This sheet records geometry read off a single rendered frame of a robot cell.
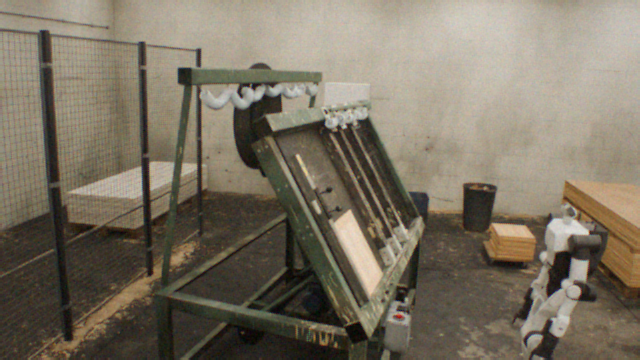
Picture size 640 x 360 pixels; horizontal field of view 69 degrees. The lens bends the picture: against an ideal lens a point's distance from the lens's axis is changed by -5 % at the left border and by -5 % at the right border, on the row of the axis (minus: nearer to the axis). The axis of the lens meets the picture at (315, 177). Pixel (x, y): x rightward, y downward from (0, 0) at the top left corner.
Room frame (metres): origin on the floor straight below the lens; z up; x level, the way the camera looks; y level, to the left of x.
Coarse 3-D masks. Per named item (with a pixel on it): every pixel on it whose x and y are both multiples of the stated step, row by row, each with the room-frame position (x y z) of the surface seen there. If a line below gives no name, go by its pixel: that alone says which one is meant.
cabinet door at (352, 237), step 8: (344, 216) 2.99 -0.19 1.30; (352, 216) 3.11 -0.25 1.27; (336, 224) 2.83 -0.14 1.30; (344, 224) 2.93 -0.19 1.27; (352, 224) 3.05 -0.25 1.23; (344, 232) 2.88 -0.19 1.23; (352, 232) 2.98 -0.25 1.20; (360, 232) 3.08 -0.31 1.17; (344, 240) 2.81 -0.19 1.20; (352, 240) 2.92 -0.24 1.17; (360, 240) 3.02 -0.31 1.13; (352, 248) 2.86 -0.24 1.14; (360, 248) 2.96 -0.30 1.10; (368, 248) 3.06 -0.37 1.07; (352, 256) 2.79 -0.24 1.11; (360, 256) 2.90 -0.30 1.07; (368, 256) 3.00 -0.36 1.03; (360, 264) 2.84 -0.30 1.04; (368, 264) 2.94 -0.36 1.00; (376, 264) 3.04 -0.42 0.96; (360, 272) 2.77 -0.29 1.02; (368, 272) 2.88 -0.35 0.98; (376, 272) 2.98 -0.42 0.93; (368, 280) 2.81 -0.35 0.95; (376, 280) 2.91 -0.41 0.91; (368, 288) 2.75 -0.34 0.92
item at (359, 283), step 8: (296, 160) 2.79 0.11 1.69; (296, 168) 2.78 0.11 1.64; (304, 176) 2.77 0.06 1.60; (304, 184) 2.77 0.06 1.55; (312, 184) 2.78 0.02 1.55; (312, 192) 2.75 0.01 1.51; (312, 200) 2.75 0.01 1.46; (320, 208) 2.73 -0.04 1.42; (320, 216) 2.73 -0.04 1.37; (328, 224) 2.72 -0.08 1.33; (336, 232) 2.72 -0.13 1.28; (336, 248) 2.70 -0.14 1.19; (344, 248) 2.70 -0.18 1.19; (344, 256) 2.68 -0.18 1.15; (344, 264) 2.68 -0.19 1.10; (352, 264) 2.68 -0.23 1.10; (352, 272) 2.66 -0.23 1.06; (360, 280) 2.66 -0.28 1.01; (360, 288) 2.65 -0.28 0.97; (360, 296) 2.64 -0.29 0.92; (368, 296) 2.64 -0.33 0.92
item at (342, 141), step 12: (336, 132) 3.59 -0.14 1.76; (348, 144) 3.60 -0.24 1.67; (348, 156) 3.56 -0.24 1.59; (360, 168) 3.57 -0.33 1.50; (360, 180) 3.53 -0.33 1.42; (372, 192) 3.53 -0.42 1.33; (372, 204) 3.49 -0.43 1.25; (384, 216) 3.50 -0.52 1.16; (384, 228) 3.46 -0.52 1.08; (396, 240) 3.45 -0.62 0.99; (396, 252) 3.42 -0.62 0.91
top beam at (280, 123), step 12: (312, 108) 3.24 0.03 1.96; (360, 108) 4.27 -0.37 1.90; (264, 120) 2.58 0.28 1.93; (276, 120) 2.66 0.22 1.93; (288, 120) 2.80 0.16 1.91; (300, 120) 2.95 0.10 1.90; (312, 120) 3.13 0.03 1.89; (324, 120) 3.37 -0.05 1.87; (264, 132) 2.58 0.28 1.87; (276, 132) 2.63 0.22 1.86; (288, 132) 2.93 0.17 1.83
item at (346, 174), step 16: (320, 128) 3.39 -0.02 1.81; (336, 128) 3.42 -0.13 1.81; (336, 144) 3.38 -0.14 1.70; (336, 160) 3.35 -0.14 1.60; (352, 176) 3.33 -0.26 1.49; (352, 192) 3.30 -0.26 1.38; (368, 208) 3.29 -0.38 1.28; (368, 224) 3.26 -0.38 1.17; (384, 240) 3.24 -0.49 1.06; (384, 256) 3.22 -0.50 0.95
